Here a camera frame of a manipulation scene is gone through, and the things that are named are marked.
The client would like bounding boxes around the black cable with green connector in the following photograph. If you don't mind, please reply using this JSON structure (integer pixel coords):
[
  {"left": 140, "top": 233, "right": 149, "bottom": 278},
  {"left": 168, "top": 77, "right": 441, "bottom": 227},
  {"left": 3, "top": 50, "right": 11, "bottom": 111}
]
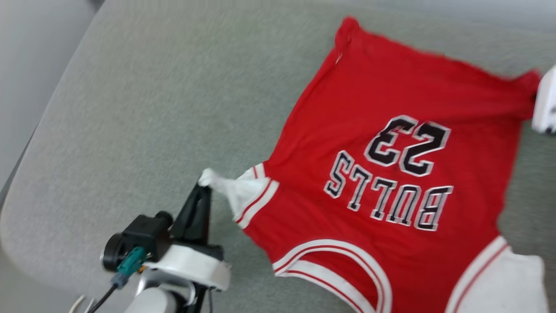
[{"left": 86, "top": 246, "right": 147, "bottom": 313}]

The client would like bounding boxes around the red Bulls basketball jersey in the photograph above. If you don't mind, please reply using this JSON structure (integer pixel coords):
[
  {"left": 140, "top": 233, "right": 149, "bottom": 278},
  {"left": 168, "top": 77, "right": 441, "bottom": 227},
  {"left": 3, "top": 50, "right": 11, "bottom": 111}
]
[{"left": 198, "top": 17, "right": 550, "bottom": 313}]

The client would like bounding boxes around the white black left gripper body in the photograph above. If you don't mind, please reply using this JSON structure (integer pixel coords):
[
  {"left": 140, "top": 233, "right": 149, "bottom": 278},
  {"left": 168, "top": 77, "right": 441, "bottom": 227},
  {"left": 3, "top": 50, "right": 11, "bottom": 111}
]
[{"left": 142, "top": 237, "right": 232, "bottom": 292}]

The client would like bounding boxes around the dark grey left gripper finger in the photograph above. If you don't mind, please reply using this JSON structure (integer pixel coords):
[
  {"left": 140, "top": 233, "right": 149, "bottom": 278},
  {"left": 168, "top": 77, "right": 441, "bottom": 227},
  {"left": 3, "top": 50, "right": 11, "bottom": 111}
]
[
  {"left": 171, "top": 185, "right": 199, "bottom": 240},
  {"left": 190, "top": 185, "right": 213, "bottom": 246}
]

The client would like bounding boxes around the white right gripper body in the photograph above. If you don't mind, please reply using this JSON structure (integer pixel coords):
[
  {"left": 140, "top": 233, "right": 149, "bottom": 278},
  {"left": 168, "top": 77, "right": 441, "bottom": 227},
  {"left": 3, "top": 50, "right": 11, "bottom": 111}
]
[{"left": 532, "top": 65, "right": 556, "bottom": 135}]

